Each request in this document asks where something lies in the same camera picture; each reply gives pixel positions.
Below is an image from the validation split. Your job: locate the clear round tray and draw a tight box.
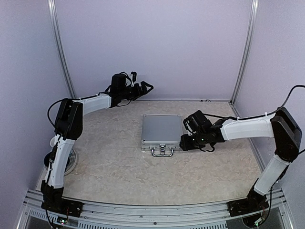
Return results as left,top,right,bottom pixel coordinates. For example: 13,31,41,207
44,149,78,176

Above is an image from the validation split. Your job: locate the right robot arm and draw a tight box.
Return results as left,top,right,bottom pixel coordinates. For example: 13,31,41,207
180,104,303,212

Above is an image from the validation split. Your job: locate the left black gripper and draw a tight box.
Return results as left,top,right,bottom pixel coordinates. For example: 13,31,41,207
120,81,154,101

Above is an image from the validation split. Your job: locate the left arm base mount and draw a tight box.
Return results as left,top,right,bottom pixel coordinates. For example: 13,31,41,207
41,189,83,218

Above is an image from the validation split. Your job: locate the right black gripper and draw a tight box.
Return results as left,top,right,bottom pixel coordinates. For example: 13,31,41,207
180,131,207,151

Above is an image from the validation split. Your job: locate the right rear aluminium post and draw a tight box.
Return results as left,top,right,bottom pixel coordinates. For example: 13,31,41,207
230,0,259,105

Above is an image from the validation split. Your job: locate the aluminium poker case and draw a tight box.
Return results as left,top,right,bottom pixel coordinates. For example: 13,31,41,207
141,114,183,157

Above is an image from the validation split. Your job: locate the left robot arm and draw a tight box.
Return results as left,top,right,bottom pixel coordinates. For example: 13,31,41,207
41,72,154,214

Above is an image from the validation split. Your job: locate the aluminium post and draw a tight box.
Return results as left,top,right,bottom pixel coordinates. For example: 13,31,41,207
48,0,77,98
230,0,259,105

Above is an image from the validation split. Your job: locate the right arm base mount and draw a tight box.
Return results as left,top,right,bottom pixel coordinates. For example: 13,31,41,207
227,188,269,217

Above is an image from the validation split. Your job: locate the left rear aluminium post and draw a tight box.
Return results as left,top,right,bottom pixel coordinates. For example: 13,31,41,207
48,0,77,98

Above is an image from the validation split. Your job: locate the front aluminium frame rail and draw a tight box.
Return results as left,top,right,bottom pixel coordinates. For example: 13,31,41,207
16,189,295,229

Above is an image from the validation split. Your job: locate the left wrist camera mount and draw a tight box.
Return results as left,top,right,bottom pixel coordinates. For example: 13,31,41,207
126,72,137,90

